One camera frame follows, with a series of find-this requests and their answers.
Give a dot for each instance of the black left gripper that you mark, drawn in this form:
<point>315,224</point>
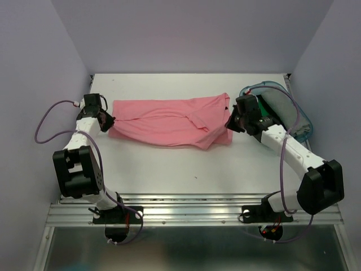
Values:
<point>109,122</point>

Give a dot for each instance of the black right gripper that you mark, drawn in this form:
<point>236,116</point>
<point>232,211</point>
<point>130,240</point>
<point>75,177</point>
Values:
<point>230,124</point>

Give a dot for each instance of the pink t-shirt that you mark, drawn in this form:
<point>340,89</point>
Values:
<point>199,122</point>

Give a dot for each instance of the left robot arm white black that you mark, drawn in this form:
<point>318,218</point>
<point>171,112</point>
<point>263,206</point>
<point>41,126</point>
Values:
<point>79,166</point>

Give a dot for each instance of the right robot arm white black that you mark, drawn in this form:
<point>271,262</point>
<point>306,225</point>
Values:
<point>322,182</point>

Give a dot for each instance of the rolled green t-shirt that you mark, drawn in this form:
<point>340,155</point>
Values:
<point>264,111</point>

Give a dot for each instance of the blue translucent plastic bin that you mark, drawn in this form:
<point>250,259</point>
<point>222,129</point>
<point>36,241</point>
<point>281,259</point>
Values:
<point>257,89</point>

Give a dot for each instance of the rolled grey t-shirt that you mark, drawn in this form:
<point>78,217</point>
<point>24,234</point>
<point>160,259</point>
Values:
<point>287,113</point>

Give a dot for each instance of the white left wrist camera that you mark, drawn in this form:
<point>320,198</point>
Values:
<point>80,104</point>

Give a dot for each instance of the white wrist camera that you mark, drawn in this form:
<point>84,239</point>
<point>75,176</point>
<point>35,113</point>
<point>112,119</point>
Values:
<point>80,104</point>
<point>248,92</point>

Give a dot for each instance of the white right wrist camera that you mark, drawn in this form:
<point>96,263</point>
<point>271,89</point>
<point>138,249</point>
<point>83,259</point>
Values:
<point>248,92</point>

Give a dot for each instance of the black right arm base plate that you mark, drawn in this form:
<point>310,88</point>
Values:
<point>261,214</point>

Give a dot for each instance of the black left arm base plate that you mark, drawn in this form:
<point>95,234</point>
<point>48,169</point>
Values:
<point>117,216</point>

